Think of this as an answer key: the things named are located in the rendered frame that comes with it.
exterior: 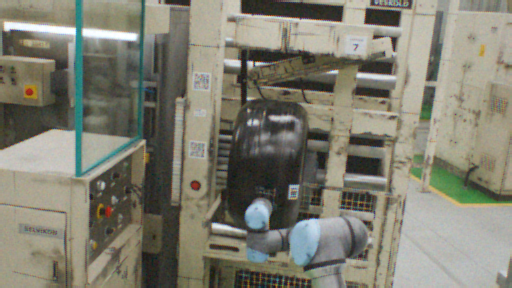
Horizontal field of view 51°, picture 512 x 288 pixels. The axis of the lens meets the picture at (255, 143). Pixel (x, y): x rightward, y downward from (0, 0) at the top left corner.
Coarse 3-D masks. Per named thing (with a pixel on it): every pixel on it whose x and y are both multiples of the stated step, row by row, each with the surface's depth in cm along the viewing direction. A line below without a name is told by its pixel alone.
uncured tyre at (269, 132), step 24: (240, 120) 217; (264, 120) 215; (288, 120) 214; (240, 144) 211; (264, 144) 209; (288, 144) 209; (240, 168) 209; (264, 168) 208; (288, 168) 207; (240, 192) 211; (240, 216) 219; (288, 216) 216
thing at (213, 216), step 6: (216, 198) 253; (216, 204) 245; (222, 204) 255; (210, 210) 237; (216, 210) 241; (222, 210) 256; (210, 216) 230; (216, 216) 242; (204, 222) 225; (210, 222) 229; (216, 222) 245; (204, 228) 225; (210, 228) 229; (204, 234) 226; (210, 234) 230; (204, 240) 226
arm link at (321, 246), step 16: (304, 224) 142; (320, 224) 143; (336, 224) 144; (304, 240) 140; (320, 240) 140; (336, 240) 142; (352, 240) 144; (304, 256) 140; (320, 256) 139; (336, 256) 140; (304, 272) 143; (320, 272) 139; (336, 272) 140
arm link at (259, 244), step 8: (248, 232) 178; (256, 232) 177; (264, 232) 178; (272, 232) 182; (248, 240) 179; (256, 240) 177; (264, 240) 178; (272, 240) 180; (280, 240) 181; (248, 248) 179; (256, 248) 177; (264, 248) 178; (272, 248) 180; (280, 248) 181; (248, 256) 179; (256, 256) 178; (264, 256) 179
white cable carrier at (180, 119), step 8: (176, 104) 228; (184, 112) 232; (176, 120) 229; (184, 120) 232; (176, 128) 230; (176, 136) 231; (176, 144) 232; (176, 152) 233; (176, 160) 233; (176, 168) 234; (176, 176) 235; (176, 184) 236; (176, 192) 237; (176, 200) 238
